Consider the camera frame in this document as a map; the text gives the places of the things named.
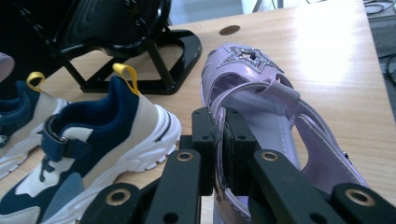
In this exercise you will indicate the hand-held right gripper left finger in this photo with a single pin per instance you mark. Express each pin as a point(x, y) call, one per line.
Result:
point(202, 140)

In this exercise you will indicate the white desk frame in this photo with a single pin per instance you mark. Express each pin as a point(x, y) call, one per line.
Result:
point(264, 4)

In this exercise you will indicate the red and black shoe rack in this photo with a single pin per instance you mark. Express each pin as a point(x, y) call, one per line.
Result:
point(118, 28)

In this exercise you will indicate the navy and beige sneaker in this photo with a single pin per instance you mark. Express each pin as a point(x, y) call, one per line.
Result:
point(18, 124)
point(102, 133)

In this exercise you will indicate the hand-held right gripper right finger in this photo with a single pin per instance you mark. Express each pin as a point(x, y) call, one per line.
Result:
point(239, 146)

